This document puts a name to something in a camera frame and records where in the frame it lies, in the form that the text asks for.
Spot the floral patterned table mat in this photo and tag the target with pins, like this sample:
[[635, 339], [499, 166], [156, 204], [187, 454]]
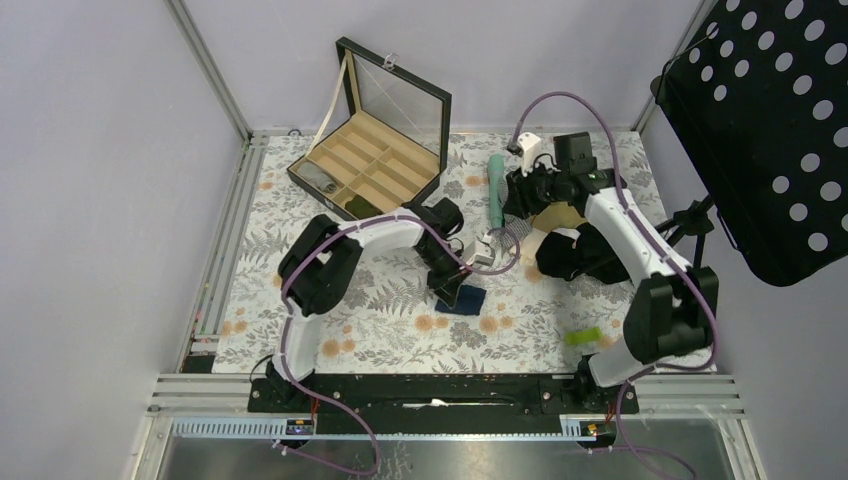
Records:
[[386, 322]]

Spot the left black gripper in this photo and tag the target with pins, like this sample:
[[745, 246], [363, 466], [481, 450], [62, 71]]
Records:
[[446, 285]]

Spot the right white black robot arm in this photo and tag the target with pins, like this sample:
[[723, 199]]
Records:
[[672, 311]]

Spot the green small block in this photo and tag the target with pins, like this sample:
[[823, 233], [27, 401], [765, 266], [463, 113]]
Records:
[[583, 337]]

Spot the black perforated panel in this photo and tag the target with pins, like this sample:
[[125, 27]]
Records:
[[758, 100]]

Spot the navy blue white-trimmed underwear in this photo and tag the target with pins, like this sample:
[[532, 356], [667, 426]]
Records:
[[469, 302]]

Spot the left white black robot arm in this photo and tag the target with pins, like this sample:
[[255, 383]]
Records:
[[318, 269]]

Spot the black tripod stand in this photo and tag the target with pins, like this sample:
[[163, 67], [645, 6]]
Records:
[[694, 222]]

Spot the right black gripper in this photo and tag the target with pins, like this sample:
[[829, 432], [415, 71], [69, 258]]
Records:
[[519, 202]]

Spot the black cloth pile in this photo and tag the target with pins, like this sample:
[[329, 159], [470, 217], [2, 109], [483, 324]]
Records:
[[568, 253]]

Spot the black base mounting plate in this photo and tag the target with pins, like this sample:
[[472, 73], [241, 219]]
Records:
[[435, 404]]

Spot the black wooden compartment box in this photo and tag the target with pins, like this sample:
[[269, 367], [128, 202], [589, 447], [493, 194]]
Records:
[[392, 147]]

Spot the tan beige cloth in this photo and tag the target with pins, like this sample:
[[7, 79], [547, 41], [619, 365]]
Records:
[[556, 216]]

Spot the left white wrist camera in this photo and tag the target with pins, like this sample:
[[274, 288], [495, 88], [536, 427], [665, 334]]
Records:
[[480, 252]]

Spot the dark rolled item in box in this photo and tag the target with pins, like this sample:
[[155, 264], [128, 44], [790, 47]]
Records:
[[361, 208]]

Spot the mint green rolled cloth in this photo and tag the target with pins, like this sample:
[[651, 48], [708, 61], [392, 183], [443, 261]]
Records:
[[495, 174]]

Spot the grey rolled item in box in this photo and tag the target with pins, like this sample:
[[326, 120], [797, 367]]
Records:
[[318, 177]]

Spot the grey striped cloth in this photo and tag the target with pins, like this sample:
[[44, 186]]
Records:
[[518, 226]]

